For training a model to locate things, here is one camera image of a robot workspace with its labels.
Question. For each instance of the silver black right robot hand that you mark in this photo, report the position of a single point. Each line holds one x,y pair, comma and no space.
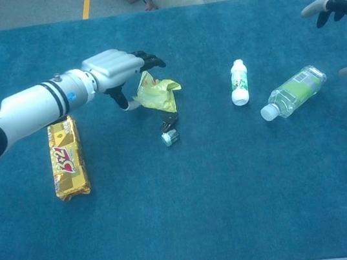
344,3

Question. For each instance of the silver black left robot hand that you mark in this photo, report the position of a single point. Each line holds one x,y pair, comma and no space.
112,67

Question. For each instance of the yellow-green snack bag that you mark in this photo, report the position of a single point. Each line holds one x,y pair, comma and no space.
158,94

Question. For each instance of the black binder clip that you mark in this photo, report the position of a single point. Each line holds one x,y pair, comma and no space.
168,123

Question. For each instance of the clear green-label water bottle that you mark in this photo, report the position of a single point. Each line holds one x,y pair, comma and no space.
295,92

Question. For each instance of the gold foil biscuit package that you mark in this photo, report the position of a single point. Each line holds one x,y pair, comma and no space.
69,165

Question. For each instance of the small white milk bottle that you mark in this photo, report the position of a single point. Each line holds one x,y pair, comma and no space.
239,82

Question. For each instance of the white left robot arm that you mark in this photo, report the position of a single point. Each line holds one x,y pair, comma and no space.
26,109

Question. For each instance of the blue carpet table cloth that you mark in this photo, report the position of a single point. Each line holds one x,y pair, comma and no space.
171,202

